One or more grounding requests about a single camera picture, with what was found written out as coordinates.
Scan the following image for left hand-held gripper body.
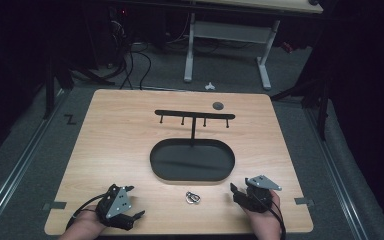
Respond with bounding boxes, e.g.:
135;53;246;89
95;183;135;231

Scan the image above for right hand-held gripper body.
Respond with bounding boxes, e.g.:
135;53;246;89
239;174;283;214

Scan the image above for silver metal key ring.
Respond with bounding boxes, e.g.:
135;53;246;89
185;191;202;205

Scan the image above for black hook rack with tray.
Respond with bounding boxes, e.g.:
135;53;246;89
149;109;237;183

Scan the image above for person's right hand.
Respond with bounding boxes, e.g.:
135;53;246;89
243;189;283;233

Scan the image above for person's left hand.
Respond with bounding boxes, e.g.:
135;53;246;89
74;204;109;236

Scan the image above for grey tape strip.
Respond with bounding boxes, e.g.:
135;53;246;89
43;200;68;211
294;197;315;206

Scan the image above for black metal stand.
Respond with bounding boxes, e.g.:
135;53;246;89
43;54;116;120
271;74;332;141

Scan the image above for desk with white legs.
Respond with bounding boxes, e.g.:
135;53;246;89
182;0;324;91

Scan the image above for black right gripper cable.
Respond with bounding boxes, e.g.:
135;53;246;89
251;191;287;240

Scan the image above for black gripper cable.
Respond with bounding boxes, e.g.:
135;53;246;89
65;194;107;231
251;191;287;240

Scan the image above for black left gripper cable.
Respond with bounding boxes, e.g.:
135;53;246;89
65;194;107;231

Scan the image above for metal floor rail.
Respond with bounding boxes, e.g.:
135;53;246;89
0;89;70;240
303;107;370;240

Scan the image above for black floor cables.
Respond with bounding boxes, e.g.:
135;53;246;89
119;41;153;91

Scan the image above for dark equipment with wires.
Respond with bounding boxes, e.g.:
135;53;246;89
108;5;133;69

